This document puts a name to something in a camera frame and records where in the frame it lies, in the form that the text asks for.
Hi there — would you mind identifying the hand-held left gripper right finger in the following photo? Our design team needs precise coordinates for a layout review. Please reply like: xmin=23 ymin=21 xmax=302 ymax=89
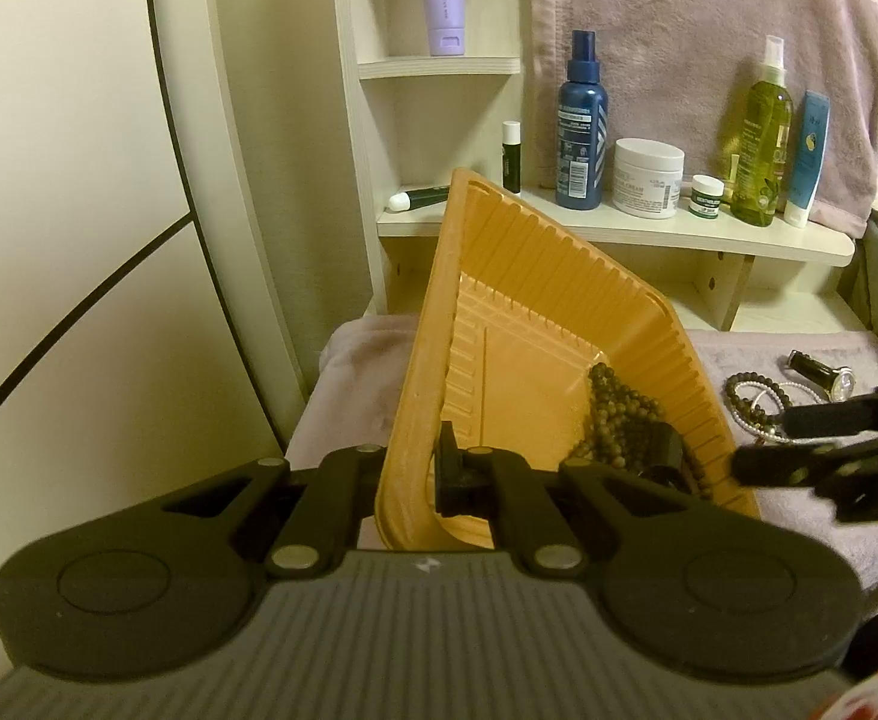
xmin=430 ymin=420 xmax=714 ymax=578

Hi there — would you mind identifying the long dark bead necklace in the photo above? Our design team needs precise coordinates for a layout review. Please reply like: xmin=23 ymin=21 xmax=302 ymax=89
xmin=565 ymin=362 xmax=714 ymax=500

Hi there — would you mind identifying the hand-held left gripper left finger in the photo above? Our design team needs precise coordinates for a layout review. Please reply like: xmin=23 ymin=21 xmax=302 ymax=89
xmin=157 ymin=444 xmax=389 ymax=580

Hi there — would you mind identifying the dark green white-capped tube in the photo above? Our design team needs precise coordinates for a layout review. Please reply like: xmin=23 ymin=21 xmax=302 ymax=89
xmin=388 ymin=186 xmax=451 ymax=213

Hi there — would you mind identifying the silver wristwatch with black strap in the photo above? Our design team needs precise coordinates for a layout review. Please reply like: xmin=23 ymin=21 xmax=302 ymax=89
xmin=787 ymin=349 xmax=858 ymax=402

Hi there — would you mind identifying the small green-label jar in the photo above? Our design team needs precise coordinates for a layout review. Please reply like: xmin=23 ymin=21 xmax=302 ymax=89
xmin=688 ymin=175 xmax=726 ymax=220

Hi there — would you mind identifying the white and blue tube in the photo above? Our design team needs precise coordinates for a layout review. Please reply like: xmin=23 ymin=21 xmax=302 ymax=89
xmin=784 ymin=90 xmax=834 ymax=230

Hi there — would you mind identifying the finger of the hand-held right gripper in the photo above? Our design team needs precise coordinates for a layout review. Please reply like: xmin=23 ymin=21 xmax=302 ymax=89
xmin=780 ymin=382 xmax=878 ymax=440
xmin=731 ymin=431 xmax=878 ymax=522

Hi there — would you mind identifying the olive green spray bottle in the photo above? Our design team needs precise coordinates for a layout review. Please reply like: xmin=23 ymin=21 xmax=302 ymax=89
xmin=727 ymin=35 xmax=794 ymax=227

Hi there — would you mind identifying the blue spray bottle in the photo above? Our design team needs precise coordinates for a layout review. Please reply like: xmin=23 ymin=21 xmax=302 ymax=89
xmin=555 ymin=30 xmax=610 ymax=211

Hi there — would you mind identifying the cream wooden shelf unit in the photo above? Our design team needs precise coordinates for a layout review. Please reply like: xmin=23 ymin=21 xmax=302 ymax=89
xmin=329 ymin=0 xmax=856 ymax=335

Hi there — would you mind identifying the pink hanging towel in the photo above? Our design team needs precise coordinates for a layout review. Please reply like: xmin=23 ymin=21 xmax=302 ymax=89
xmin=529 ymin=0 xmax=878 ymax=241

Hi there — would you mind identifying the green lip balm stick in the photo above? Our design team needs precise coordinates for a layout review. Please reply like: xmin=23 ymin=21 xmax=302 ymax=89
xmin=501 ymin=121 xmax=522 ymax=194

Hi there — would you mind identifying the orange ribbed plastic tray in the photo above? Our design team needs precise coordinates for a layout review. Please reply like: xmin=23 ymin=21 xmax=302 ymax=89
xmin=374 ymin=169 xmax=762 ymax=552

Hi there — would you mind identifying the white pearl bracelet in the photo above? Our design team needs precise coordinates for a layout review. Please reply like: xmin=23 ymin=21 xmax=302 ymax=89
xmin=724 ymin=379 xmax=815 ymax=445

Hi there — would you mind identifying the pink fluffy table blanket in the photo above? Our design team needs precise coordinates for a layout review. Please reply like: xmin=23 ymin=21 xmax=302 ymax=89
xmin=284 ymin=315 xmax=878 ymax=593

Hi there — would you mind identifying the small dark bead bracelet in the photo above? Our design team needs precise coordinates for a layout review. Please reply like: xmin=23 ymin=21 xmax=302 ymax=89
xmin=725 ymin=371 xmax=794 ymax=410

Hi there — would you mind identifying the white cream jar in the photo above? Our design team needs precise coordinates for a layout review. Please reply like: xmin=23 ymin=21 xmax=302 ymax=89
xmin=611 ymin=138 xmax=686 ymax=220

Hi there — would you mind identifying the black wristwatch with dark dial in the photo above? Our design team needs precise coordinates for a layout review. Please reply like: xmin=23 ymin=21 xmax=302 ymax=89
xmin=634 ymin=424 xmax=693 ymax=494

